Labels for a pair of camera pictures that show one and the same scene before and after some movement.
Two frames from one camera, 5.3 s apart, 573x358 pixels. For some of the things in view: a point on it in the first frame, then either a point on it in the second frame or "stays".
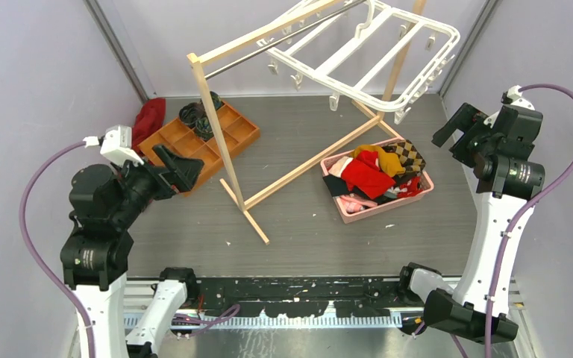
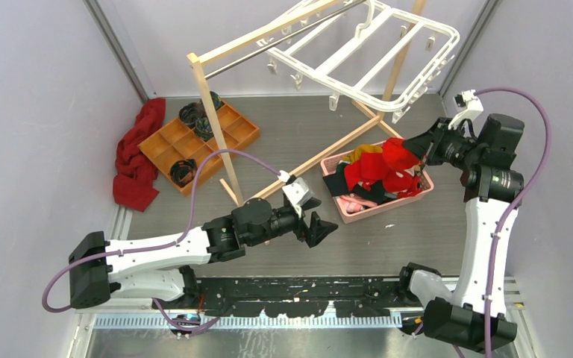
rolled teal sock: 216,101 stays
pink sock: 354,203 stays
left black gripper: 184,171 → 317,230
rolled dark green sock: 203,129 stays
